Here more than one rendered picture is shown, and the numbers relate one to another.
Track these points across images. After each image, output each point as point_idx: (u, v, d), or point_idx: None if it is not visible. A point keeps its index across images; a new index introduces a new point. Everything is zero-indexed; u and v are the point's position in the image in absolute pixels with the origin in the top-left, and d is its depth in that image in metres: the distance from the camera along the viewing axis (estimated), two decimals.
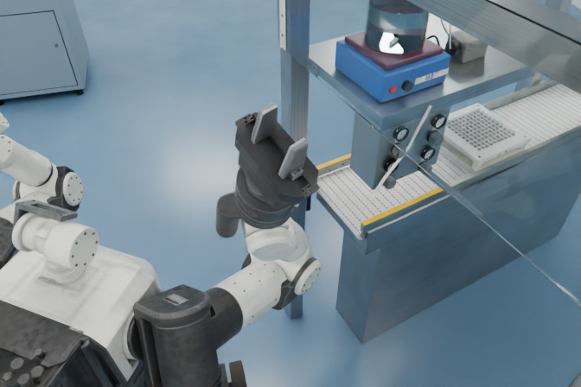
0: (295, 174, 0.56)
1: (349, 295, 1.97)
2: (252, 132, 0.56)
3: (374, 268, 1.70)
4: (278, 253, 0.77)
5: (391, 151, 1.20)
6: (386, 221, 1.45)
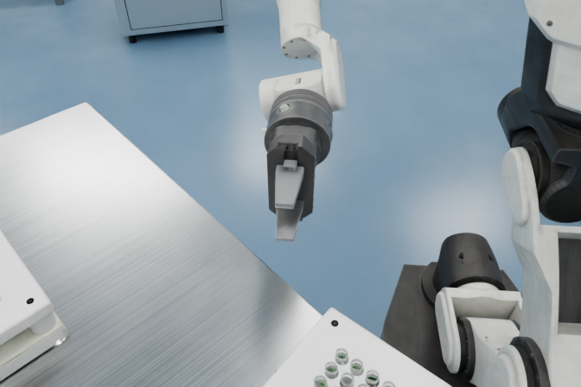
0: (292, 167, 0.56)
1: None
2: (301, 214, 0.59)
3: None
4: (340, 62, 0.73)
5: None
6: None
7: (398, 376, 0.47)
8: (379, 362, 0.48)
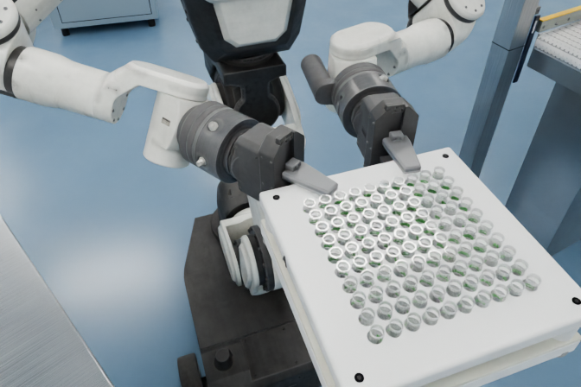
0: (298, 162, 0.56)
1: (531, 201, 1.68)
2: None
3: None
4: (157, 69, 0.65)
5: None
6: None
7: (346, 186, 0.55)
8: None
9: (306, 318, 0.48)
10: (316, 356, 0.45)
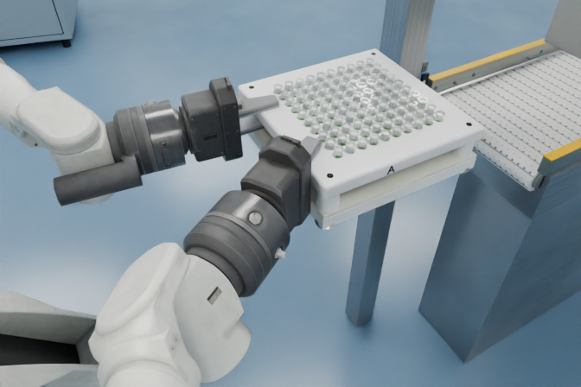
0: None
1: (450, 290, 1.33)
2: None
3: (516, 246, 1.06)
4: (133, 288, 0.40)
5: None
6: (579, 157, 0.81)
7: (302, 136, 0.62)
8: None
9: (413, 176, 0.63)
10: (439, 169, 0.65)
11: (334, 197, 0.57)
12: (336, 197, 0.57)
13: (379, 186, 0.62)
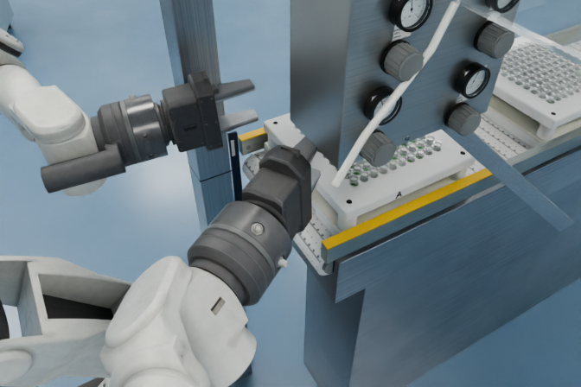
0: None
1: (321, 349, 1.23)
2: None
3: (357, 317, 0.96)
4: (139, 301, 0.41)
5: (381, 66, 0.46)
6: (374, 239, 0.71)
7: (322, 167, 0.74)
8: (330, 174, 0.72)
9: (417, 198, 0.75)
10: None
11: (353, 219, 0.69)
12: (354, 218, 0.69)
13: (389, 207, 0.74)
